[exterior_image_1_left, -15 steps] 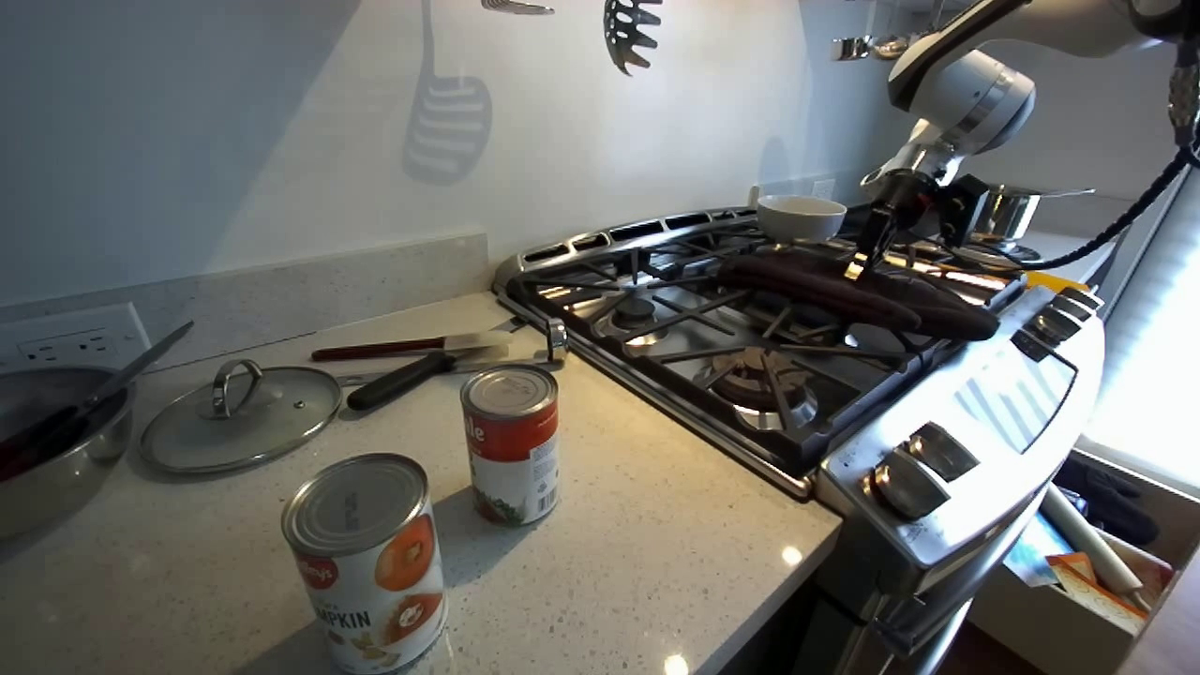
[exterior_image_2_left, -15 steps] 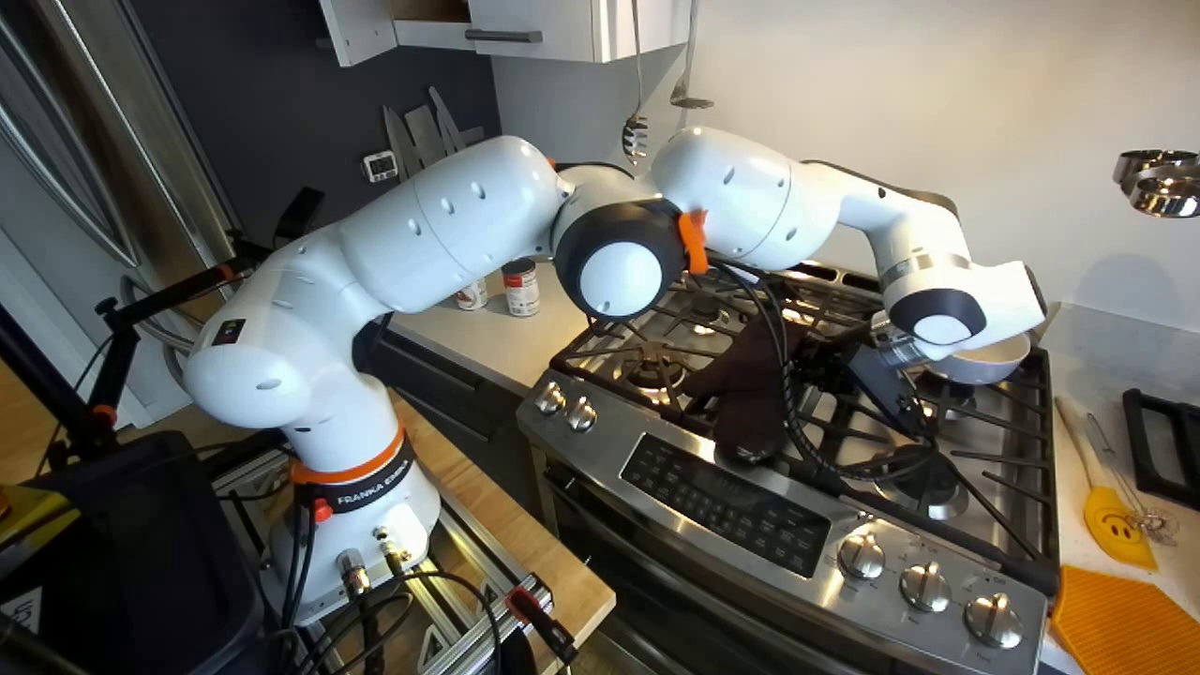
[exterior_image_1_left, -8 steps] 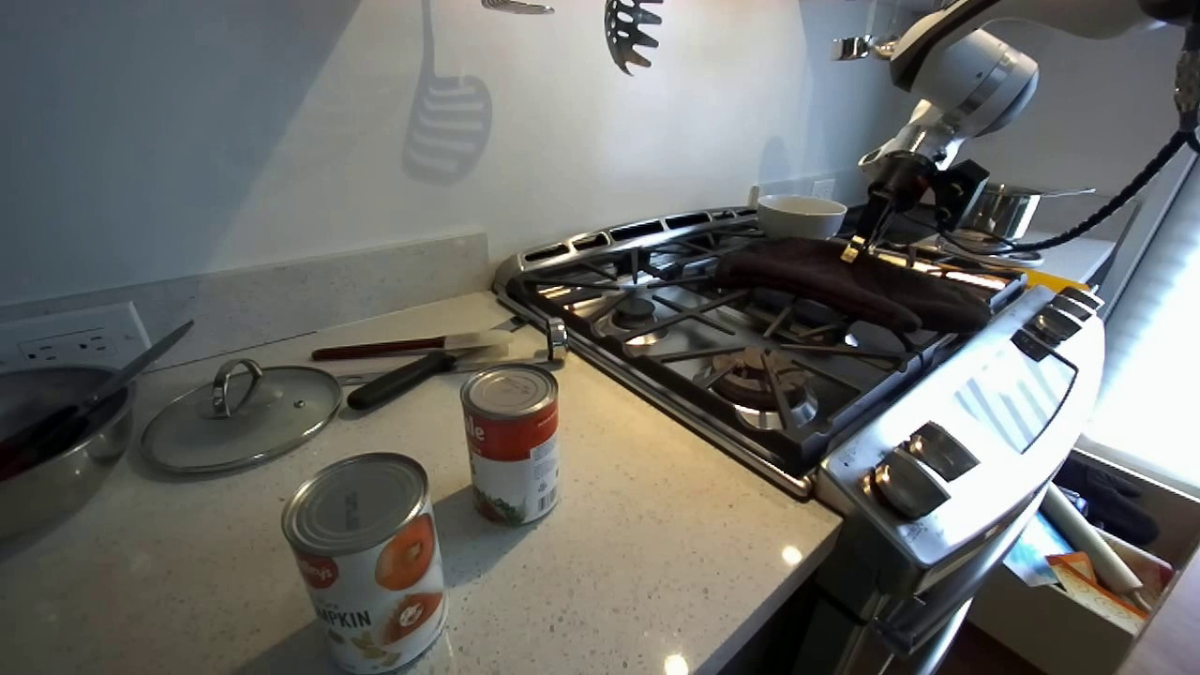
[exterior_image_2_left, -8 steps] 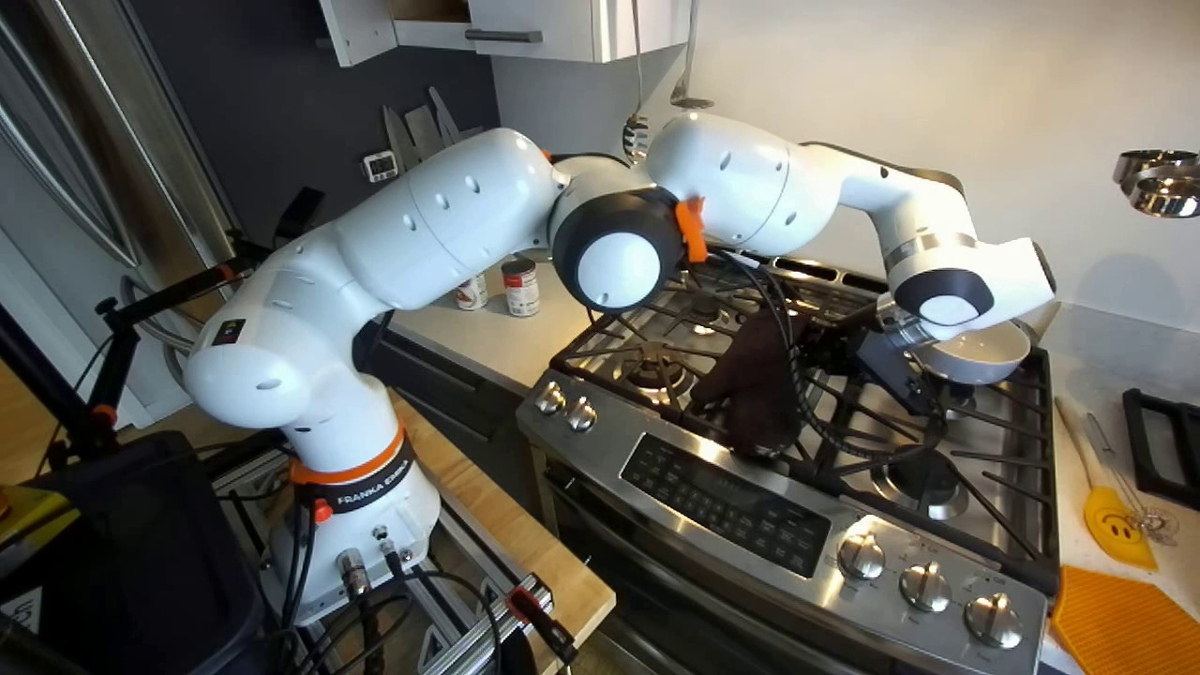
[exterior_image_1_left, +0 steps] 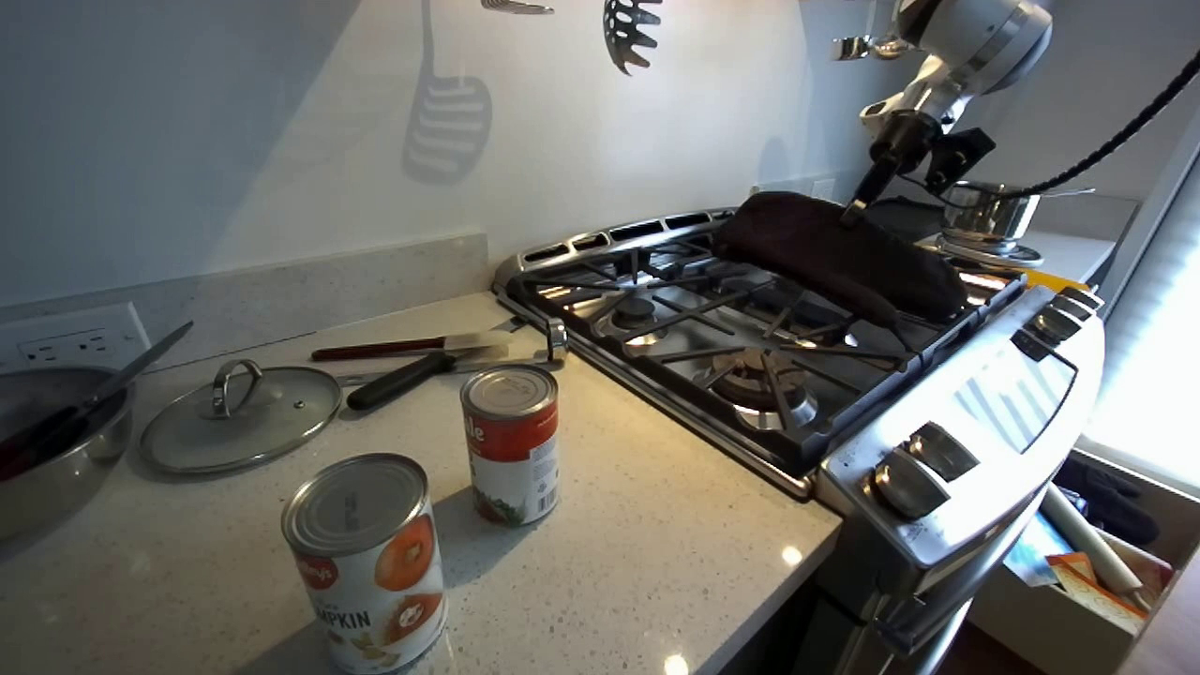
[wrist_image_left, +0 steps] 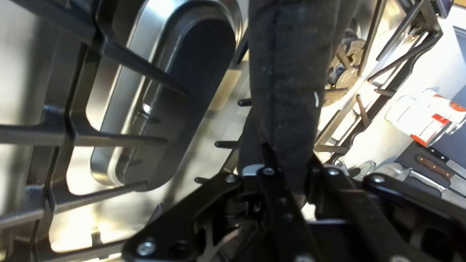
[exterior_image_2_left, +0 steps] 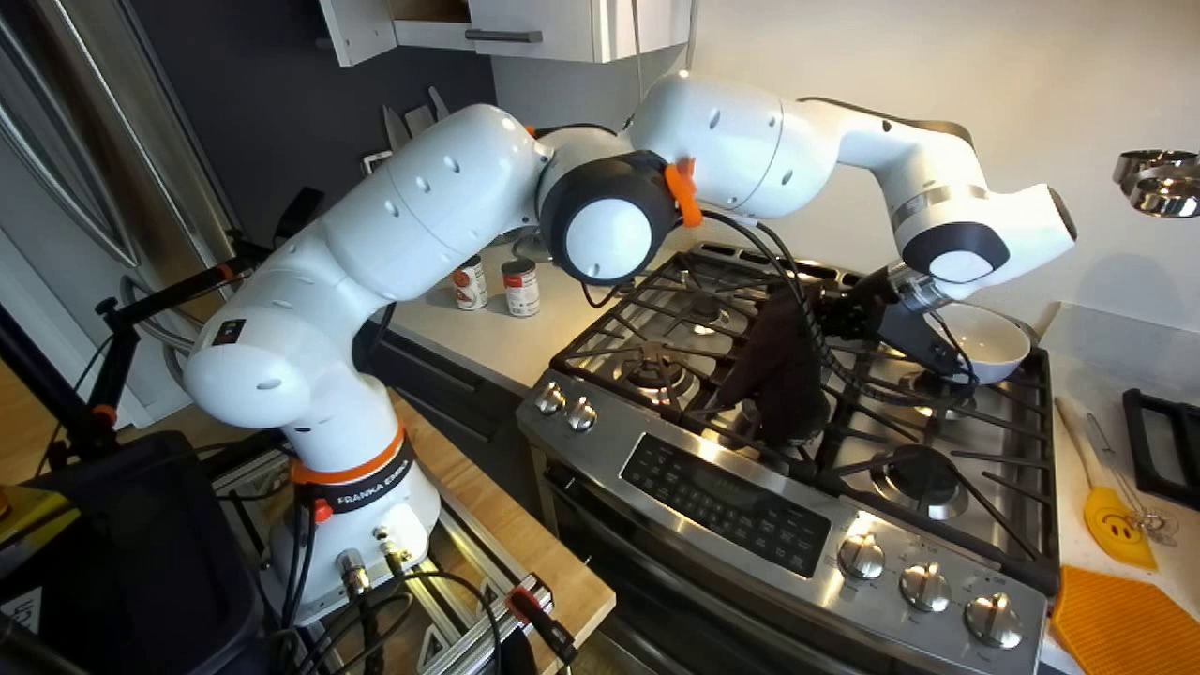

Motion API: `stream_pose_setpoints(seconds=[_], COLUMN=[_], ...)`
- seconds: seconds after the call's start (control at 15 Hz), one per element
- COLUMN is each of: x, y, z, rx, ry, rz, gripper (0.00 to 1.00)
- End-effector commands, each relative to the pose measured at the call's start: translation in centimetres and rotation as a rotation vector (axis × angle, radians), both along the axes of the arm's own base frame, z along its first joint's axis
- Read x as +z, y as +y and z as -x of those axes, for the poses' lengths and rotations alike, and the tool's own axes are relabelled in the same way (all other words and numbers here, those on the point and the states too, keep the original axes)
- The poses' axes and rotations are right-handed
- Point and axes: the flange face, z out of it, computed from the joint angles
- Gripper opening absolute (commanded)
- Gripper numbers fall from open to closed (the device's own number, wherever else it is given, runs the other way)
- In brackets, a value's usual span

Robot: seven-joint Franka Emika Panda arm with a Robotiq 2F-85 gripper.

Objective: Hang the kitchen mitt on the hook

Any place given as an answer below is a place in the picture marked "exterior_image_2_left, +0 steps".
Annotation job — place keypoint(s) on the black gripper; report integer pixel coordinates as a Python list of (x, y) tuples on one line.
[(926, 337)]

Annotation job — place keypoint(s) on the dark kitchen mitt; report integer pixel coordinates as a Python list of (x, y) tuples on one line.
[(781, 362)]

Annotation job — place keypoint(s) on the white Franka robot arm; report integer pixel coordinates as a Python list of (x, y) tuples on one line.
[(414, 226)]

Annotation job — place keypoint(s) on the steel kitchen knife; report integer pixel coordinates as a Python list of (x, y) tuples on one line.
[(393, 123), (438, 101)]

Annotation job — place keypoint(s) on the white bowl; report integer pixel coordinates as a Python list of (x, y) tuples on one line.
[(996, 342)]

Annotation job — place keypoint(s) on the stainless steel gas stove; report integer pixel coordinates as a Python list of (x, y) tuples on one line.
[(725, 498)]

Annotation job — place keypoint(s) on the yellow spatula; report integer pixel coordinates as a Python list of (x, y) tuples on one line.
[(1114, 520)]

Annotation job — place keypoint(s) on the metal bowl on shelf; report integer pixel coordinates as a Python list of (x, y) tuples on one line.
[(1156, 181)]

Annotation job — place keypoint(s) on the orange silicone mat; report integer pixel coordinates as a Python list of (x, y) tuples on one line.
[(1128, 625)]

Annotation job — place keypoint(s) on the soup can red label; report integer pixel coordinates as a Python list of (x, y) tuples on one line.
[(519, 290)]

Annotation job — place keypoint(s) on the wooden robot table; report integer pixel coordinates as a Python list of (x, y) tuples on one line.
[(499, 525)]

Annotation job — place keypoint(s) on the dark base cabinet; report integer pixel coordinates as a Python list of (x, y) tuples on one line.
[(438, 387)]

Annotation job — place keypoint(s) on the dark knife board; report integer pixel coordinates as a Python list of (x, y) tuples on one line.
[(469, 93)]

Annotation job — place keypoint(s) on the black tripod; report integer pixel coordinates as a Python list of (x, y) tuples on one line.
[(113, 362)]

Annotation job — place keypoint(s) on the black bag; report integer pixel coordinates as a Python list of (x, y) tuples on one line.
[(124, 563)]

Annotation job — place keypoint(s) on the white wall cabinet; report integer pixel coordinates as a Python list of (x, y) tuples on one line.
[(550, 26)]

